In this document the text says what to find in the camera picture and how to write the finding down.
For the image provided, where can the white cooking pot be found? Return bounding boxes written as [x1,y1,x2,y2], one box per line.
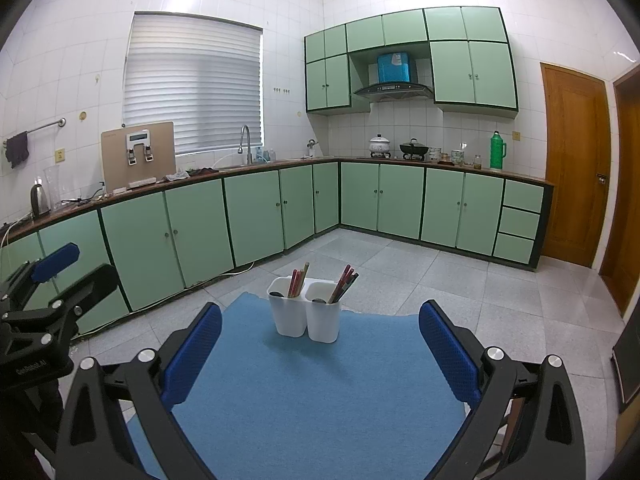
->
[368,133,392,159]

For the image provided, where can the steel electric kettle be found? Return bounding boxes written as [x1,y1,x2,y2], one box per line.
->
[29,183,52,219]

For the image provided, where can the dark hanging towel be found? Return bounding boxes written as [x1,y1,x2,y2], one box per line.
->
[4,131,30,170]

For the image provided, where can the green base cabinet run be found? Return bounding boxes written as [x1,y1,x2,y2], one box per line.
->
[0,160,341,342]
[339,158,555,272]

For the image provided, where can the brown wooden door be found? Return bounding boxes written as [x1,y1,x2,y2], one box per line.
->
[539,61,612,269]
[598,67,640,317]

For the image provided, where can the metal towel bar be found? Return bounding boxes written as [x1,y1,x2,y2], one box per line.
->
[0,117,67,149]

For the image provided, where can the range hood with blue wrap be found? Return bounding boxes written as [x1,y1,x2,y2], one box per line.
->
[353,51,435,104]

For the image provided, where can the white plastic utensil cup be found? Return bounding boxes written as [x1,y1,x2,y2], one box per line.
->
[304,281,343,344]
[267,277,308,337]

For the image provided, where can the green thermos flask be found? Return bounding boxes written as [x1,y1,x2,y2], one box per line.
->
[488,130,508,170]

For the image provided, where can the black counter cables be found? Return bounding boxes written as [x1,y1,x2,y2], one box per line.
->
[59,192,109,211]

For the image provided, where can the black wok with lid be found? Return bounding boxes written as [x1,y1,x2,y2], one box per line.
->
[398,137,431,161]

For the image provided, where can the chrome sink faucet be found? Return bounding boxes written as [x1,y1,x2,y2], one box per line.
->
[237,125,254,166]

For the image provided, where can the white strip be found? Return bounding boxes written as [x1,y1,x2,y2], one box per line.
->
[112,177,157,194]

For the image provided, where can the cardboard box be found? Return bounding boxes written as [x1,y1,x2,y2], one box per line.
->
[100,121,177,192]

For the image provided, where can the blue table mat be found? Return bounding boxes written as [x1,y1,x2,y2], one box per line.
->
[125,292,469,480]

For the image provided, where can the green cabinet drawer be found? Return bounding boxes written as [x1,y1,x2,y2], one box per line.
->
[497,206,541,240]
[492,233,537,265]
[502,179,545,214]

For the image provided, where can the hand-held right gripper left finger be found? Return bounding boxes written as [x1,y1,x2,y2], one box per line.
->
[54,302,223,480]

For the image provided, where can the white power cable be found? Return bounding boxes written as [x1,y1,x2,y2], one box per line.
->
[0,219,32,262]

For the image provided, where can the short green wall cabinet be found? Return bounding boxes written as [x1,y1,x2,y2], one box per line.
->
[345,12,430,54]

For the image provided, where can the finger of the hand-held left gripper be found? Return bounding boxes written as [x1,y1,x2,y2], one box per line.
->
[0,263,121,348]
[0,242,81,311]

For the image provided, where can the white mounted device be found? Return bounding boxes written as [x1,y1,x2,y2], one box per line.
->
[125,130,154,166]

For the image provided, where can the black framed panel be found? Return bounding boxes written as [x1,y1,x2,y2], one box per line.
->
[612,330,640,413]

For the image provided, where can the clear glass vase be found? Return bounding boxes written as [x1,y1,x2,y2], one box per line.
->
[43,164,66,211]

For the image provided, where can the white window blind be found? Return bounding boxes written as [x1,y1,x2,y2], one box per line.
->
[122,11,264,156]

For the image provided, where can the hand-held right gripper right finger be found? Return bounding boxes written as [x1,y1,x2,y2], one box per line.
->
[419,300,587,480]

